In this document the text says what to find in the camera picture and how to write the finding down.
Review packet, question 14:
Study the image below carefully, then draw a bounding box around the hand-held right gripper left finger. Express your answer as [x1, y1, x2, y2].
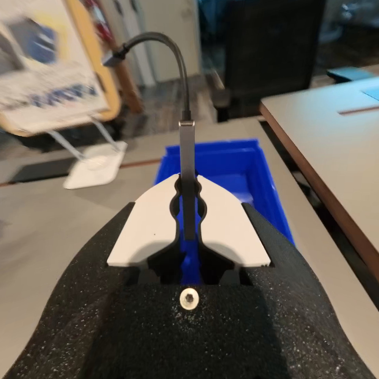
[107, 174, 182, 265]

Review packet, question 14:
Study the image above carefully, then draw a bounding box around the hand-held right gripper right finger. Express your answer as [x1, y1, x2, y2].
[195, 175, 272, 266]

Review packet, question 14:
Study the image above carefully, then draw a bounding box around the blue plastic bin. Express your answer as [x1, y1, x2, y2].
[152, 138, 296, 285]

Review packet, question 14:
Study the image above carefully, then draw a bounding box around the short black hub cable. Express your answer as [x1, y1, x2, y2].
[101, 32, 195, 120]

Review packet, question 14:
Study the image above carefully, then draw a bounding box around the grey table brown edge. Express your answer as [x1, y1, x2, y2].
[259, 80, 379, 267]

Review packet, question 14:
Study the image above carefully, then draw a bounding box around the white cabinet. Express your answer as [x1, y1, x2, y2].
[118, 0, 202, 86]

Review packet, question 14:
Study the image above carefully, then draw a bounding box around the black office chair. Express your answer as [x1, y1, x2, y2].
[213, 0, 326, 122]

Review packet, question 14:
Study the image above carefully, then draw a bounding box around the teal mat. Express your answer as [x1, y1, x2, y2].
[326, 67, 375, 83]

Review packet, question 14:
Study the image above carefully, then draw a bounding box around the black cable tray cover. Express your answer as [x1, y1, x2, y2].
[12, 158, 77, 182]

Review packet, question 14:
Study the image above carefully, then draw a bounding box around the brown wooden post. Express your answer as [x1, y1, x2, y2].
[114, 59, 143, 114]

